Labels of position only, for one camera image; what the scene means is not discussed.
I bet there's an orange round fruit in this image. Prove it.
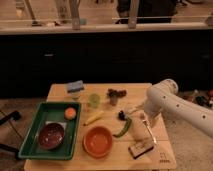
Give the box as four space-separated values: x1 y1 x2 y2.
64 107 77 120

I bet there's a wooden folding table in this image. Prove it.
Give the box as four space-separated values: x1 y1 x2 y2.
24 83 177 171

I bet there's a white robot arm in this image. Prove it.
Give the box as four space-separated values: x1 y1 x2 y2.
131 79 213 138

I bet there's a black stand leg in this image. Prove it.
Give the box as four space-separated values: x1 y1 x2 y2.
0 110 22 160

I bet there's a blue sponge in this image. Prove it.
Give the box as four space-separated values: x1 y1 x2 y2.
67 80 84 93

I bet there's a green translucent cup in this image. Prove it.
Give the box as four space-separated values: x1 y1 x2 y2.
88 94 100 108

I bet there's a small white cup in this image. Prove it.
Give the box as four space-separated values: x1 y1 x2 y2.
71 92 81 100

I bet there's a dark maroon bowl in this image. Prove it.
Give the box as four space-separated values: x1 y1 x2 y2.
38 123 65 150

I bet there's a silver fork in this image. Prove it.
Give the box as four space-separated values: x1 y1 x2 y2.
140 113 157 144

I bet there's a wooden scrub brush block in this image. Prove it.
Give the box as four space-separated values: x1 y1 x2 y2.
128 138 155 159

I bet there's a green chili pepper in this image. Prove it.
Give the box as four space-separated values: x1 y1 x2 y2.
113 118 132 138

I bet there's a small grey cup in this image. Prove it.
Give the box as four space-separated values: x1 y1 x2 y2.
110 95 118 106

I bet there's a dark grape bunch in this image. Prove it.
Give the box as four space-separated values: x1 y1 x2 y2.
107 89 127 98

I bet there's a green plastic tray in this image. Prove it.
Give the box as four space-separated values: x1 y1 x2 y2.
18 102 81 160

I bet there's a black-tipped dish brush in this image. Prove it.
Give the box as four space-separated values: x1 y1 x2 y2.
118 108 137 121

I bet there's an orange red bowl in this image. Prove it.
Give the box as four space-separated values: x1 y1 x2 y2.
83 126 113 158

